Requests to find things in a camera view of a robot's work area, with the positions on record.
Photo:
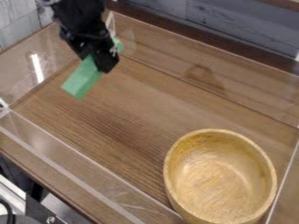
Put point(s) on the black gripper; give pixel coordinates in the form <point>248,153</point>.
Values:
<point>84,31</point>

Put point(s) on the green rectangular block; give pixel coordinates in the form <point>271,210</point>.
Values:
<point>86,75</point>

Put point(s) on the brown wooden bowl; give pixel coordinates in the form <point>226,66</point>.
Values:
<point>219,178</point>

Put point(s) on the clear acrylic corner bracket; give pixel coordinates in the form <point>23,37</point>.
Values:
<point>111,24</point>

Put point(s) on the clear acrylic tray wall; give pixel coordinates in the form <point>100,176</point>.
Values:
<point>95,149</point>

